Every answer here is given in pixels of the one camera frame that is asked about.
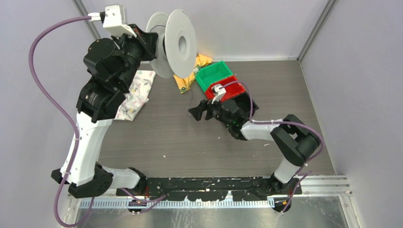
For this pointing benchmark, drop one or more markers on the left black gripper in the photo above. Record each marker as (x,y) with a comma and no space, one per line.
(150,39)

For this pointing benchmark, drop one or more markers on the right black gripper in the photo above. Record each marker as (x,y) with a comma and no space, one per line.
(197,111)

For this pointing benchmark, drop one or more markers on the grey plastic cable spool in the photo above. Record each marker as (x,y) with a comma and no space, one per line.
(176,48)

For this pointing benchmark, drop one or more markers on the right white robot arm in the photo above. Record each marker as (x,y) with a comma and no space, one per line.
(294,139)

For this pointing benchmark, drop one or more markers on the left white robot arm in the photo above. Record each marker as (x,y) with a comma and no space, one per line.
(83,174)

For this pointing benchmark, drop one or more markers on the yellow patterned cloth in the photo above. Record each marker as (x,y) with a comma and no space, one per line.
(184,84)

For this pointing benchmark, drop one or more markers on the green plastic bin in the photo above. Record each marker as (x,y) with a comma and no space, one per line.
(211,74)

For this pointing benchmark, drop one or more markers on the red plastic bin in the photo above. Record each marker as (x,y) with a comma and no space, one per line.
(231,90)

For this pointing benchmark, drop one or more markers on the black plastic bin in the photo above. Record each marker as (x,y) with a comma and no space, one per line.
(248,105)

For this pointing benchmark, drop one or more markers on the white patterned cloth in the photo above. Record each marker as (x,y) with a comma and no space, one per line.
(137,97)

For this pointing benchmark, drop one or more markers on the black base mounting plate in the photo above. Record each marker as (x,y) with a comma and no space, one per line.
(211,188)

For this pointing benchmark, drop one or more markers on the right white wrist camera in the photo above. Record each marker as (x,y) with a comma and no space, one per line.
(219,92)

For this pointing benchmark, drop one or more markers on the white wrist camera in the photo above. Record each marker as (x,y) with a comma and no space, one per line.
(219,92)
(113,19)

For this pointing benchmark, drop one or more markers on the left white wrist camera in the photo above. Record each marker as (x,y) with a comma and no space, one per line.
(113,19)

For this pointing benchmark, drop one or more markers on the white slotted cable duct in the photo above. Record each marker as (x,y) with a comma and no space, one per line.
(126,203)

